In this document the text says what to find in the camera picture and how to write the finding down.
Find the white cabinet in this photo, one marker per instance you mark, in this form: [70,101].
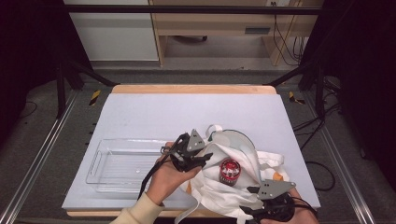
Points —
[115,34]

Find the person's right hand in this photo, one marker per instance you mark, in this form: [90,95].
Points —
[295,216]

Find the aluminium floor rail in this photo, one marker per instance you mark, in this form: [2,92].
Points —
[37,161]
[342,161]

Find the black metal stand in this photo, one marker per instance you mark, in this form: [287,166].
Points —
[319,90]
[60,90]

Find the yellow tool floor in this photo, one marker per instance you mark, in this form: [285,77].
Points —
[294,98]
[95,97]

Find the pale grey table mat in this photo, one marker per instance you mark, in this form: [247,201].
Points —
[155,112]

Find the yellow tool left floor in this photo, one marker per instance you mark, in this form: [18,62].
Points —
[95,97]

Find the white printed tote bag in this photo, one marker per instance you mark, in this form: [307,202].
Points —
[224,193]

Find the dark curtain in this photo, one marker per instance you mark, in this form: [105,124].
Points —
[28,46]
[364,77]

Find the person's left hand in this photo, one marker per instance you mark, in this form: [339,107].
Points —
[168,182]

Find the black horizontal frame bar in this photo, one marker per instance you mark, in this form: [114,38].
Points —
[186,9]

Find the light wooden desk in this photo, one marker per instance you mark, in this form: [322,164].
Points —
[218,23]

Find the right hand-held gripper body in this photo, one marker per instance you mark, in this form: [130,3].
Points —
[274,199]

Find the yellow tool right floor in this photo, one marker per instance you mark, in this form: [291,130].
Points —
[294,98]

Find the clear plastic tray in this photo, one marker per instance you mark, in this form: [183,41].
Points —
[124,165]

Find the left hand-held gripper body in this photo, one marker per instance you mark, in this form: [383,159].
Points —
[186,152]

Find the wooden table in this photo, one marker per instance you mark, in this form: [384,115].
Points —
[193,89]

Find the red can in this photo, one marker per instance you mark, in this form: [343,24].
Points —
[229,171]

